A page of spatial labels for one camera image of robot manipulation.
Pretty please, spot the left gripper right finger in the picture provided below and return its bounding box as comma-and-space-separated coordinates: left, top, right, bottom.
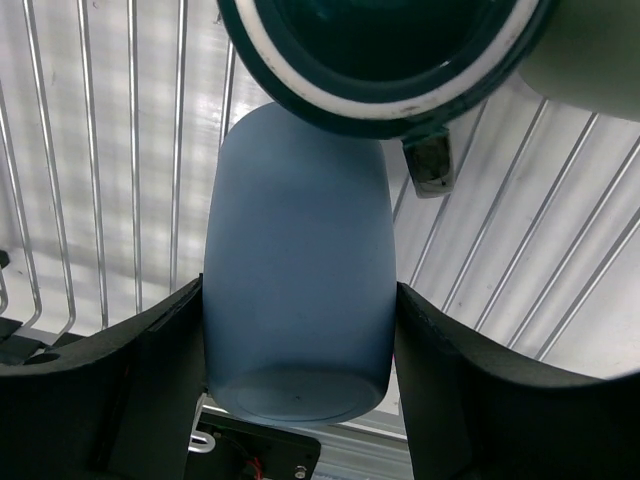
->
394, 284, 639, 479

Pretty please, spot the dark green mug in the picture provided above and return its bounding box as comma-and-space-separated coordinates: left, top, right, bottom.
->
218, 0, 557, 198

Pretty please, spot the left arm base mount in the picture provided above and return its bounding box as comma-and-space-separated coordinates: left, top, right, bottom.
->
184, 413, 321, 479

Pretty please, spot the light green cup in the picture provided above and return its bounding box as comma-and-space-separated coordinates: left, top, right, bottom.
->
519, 0, 639, 122

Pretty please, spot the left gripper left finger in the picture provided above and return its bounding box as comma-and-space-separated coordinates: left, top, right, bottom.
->
1, 279, 204, 479

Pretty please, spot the white wire dish rack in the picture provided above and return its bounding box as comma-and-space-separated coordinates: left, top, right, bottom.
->
1, 1, 639, 377

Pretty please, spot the blue cup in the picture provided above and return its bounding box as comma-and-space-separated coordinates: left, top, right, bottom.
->
202, 103, 396, 426

